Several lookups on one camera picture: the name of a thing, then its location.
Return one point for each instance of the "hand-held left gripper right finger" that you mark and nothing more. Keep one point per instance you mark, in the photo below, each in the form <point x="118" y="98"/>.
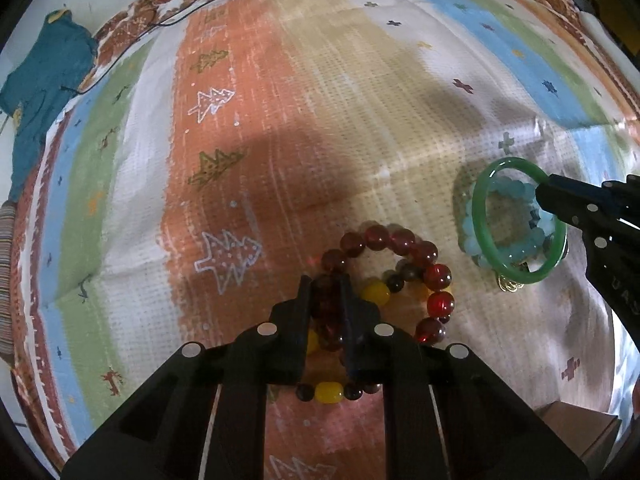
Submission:
<point x="358" y="332"/>

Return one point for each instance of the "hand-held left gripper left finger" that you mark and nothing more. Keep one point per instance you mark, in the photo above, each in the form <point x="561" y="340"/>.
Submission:
<point x="294" y="327"/>

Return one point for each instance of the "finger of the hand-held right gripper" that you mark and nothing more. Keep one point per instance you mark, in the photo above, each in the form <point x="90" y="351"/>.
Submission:
<point x="565" y="207"/>
<point x="595" y="195"/>

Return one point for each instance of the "green jade bangle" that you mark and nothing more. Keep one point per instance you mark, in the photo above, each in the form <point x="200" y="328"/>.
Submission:
<point x="481" y="222"/>

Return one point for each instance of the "gold charm pendant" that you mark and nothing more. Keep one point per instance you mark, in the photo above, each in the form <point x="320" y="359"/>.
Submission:
<point x="510" y="281"/>

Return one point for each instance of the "cardboard box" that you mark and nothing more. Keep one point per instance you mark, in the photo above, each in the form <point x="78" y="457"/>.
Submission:
<point x="580" y="435"/>

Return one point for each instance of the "striped grey cushion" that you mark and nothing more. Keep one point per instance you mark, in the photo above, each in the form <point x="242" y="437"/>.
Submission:
<point x="6" y="280"/>

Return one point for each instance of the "teal knitted sweater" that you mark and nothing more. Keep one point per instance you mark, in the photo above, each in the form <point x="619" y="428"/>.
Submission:
<point x="42" y="80"/>

